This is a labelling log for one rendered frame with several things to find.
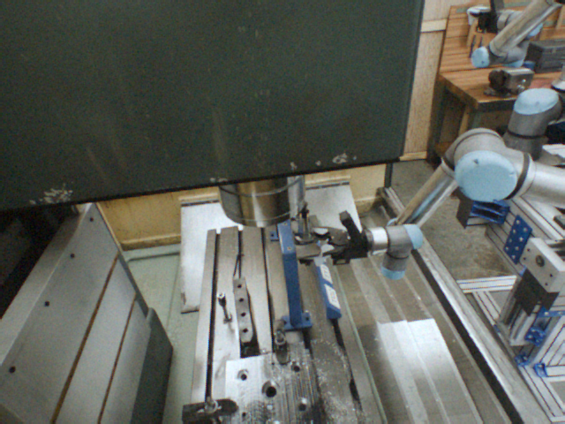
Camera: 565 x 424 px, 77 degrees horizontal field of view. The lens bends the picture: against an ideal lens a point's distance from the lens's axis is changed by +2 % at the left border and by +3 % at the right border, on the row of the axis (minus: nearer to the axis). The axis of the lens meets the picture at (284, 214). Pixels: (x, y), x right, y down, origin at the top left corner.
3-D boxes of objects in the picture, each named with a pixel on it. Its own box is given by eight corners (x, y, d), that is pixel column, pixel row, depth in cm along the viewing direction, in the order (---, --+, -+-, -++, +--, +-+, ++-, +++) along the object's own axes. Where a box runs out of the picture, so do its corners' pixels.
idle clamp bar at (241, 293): (248, 288, 129) (245, 276, 125) (258, 352, 108) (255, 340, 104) (234, 292, 129) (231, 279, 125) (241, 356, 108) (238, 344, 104)
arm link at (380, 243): (388, 238, 100) (379, 221, 106) (372, 239, 100) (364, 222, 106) (385, 257, 105) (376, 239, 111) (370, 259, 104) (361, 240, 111)
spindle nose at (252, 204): (226, 182, 72) (214, 127, 65) (304, 177, 72) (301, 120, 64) (215, 232, 60) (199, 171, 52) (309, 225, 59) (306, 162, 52)
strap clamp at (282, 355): (286, 339, 111) (282, 309, 102) (291, 380, 100) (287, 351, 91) (275, 341, 111) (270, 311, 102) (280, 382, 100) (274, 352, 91)
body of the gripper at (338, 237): (330, 266, 104) (370, 261, 105) (332, 245, 99) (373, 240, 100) (325, 248, 110) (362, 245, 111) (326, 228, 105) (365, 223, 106)
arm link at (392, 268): (405, 260, 120) (411, 236, 113) (403, 284, 112) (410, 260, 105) (381, 255, 122) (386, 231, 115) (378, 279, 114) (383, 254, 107)
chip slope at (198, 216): (348, 218, 201) (349, 179, 185) (393, 321, 145) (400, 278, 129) (192, 240, 197) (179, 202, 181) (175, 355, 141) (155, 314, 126)
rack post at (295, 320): (309, 314, 118) (305, 248, 100) (312, 327, 114) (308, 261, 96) (280, 318, 117) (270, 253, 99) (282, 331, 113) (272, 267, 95)
